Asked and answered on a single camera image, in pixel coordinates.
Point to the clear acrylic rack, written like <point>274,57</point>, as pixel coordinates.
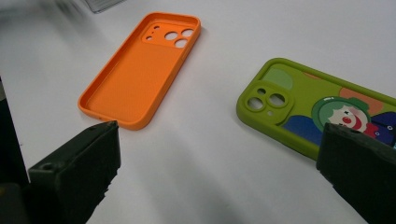
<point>102,4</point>

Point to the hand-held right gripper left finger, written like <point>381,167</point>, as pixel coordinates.
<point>77,174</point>

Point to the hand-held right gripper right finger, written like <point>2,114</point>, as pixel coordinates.
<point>361,168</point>

